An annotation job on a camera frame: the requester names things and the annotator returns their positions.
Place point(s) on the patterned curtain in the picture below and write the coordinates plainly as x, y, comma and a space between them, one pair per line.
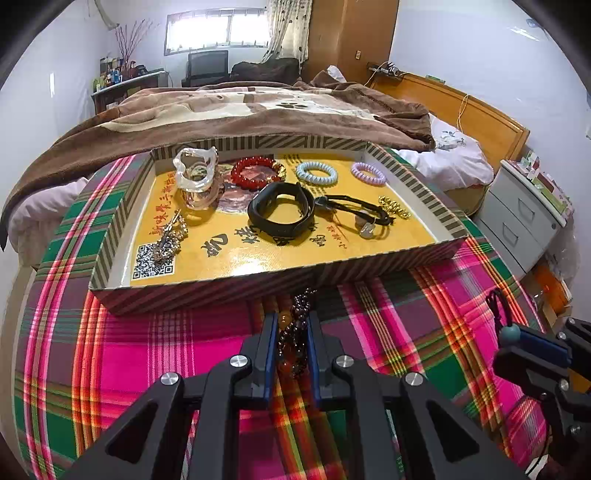
288, 32

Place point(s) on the yellow striped cardboard tray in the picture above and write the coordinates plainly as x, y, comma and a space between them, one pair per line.
258, 258

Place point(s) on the brown fleece blanket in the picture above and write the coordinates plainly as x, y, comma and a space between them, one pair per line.
138, 124

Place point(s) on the dried branches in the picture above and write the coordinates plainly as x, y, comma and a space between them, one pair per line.
131, 41

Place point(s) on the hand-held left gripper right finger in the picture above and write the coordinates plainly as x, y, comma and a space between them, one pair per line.
315, 360

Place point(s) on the white drawer nightstand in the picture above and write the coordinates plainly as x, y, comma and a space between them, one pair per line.
521, 207

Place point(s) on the black television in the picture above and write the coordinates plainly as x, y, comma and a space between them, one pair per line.
207, 64

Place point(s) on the pink green plaid tablecloth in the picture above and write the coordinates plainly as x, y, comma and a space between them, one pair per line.
161, 332

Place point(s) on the white shelf desk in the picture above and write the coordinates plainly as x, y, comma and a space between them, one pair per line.
124, 90

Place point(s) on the wooden wardrobe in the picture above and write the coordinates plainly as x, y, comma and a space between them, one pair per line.
355, 37

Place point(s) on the clear white bangle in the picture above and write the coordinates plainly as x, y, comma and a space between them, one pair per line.
194, 186

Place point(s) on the dark brown clothes pile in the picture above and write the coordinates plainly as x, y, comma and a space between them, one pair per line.
268, 70

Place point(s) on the small white pillow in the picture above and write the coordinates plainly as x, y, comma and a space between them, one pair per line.
336, 74

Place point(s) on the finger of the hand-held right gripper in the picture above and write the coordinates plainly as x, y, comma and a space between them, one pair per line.
526, 367
540, 346

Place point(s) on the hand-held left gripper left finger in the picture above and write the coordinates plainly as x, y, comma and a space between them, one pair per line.
272, 360

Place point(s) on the window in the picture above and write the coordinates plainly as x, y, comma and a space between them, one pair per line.
217, 30

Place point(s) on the group of bottles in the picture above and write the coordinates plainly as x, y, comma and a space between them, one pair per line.
115, 74

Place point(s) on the black wristband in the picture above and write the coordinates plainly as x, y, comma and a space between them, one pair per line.
277, 227

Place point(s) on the pile of colourful small boxes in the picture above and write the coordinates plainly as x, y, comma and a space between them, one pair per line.
545, 180

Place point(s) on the white floral pillow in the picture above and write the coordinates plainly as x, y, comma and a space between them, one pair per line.
461, 157

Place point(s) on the pale bed sheet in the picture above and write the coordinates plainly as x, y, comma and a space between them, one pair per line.
41, 217

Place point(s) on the power strip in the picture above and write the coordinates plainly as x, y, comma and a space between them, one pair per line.
383, 70

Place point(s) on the clear pinkish bangle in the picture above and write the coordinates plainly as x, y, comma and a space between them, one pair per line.
203, 204

